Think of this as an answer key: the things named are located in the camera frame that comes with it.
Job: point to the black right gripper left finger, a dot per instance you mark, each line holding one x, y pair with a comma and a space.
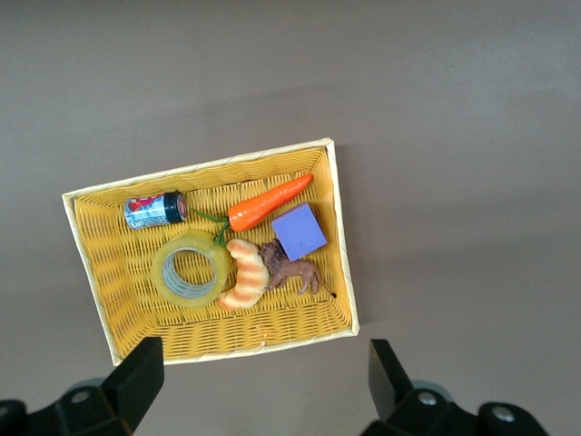
122, 390

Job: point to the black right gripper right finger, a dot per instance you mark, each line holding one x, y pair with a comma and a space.
395, 399

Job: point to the yellowish clear tape roll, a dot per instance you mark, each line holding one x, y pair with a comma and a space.
159, 272

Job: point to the yellow wicker basket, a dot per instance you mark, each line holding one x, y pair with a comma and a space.
122, 272

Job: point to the brown toy lion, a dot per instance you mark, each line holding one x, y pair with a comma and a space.
290, 270

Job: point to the striped toy croissant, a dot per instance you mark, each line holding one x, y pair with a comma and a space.
249, 272

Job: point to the small can with black cap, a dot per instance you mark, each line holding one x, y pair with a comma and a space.
150, 211

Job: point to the purple foam cube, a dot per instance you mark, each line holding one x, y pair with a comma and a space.
299, 234

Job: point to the orange toy carrot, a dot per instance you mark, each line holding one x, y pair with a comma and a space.
263, 206

